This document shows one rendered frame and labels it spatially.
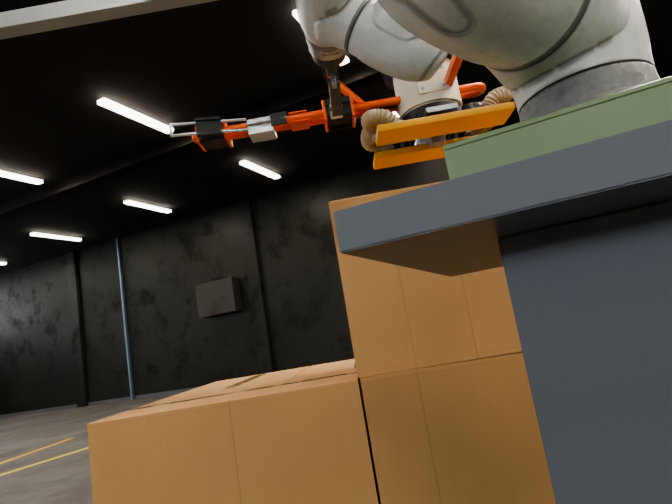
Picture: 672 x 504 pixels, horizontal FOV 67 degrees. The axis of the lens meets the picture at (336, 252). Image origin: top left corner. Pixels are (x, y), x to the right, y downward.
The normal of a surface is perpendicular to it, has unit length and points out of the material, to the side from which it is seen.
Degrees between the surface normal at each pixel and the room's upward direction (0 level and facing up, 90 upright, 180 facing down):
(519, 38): 165
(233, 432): 90
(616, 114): 90
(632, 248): 90
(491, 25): 170
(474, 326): 90
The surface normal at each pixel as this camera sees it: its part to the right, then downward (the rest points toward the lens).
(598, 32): 0.27, 0.52
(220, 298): -0.41, -0.09
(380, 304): -0.07, -0.15
